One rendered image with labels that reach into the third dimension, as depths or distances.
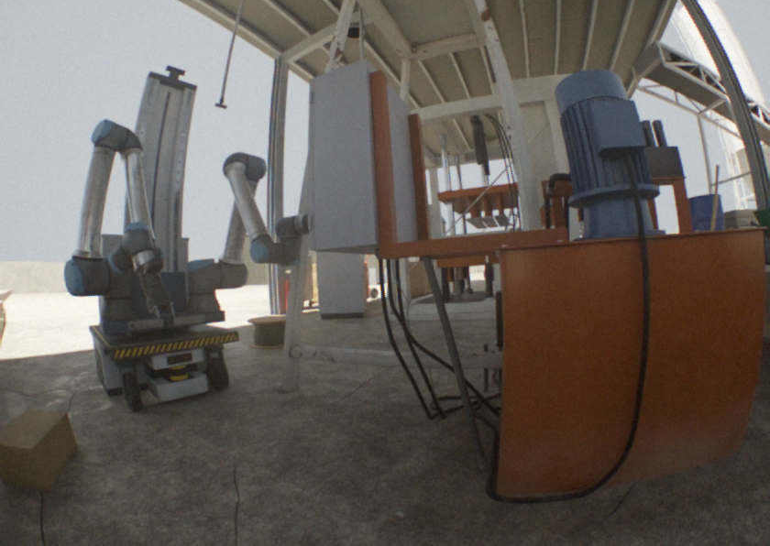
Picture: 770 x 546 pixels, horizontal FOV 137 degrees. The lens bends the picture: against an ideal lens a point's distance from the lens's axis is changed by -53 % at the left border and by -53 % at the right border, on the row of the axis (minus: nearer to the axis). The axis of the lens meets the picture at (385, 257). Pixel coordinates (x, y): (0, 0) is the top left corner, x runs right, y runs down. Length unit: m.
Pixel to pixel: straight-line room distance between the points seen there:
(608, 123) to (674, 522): 0.87
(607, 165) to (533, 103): 3.45
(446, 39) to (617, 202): 2.35
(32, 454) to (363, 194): 1.23
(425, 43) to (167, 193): 2.28
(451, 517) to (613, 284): 0.63
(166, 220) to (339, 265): 2.81
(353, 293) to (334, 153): 3.35
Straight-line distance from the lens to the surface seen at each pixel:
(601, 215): 0.78
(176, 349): 1.52
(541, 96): 4.20
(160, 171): 1.95
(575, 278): 0.70
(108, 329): 1.56
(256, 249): 1.31
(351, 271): 4.20
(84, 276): 1.46
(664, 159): 1.11
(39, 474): 1.15
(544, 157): 4.24
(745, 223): 5.45
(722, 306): 0.90
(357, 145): 0.95
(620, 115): 0.77
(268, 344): 2.76
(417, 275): 6.67
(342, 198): 0.92
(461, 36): 2.90
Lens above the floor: 0.57
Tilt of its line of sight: 3 degrees up
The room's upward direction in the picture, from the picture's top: 3 degrees counter-clockwise
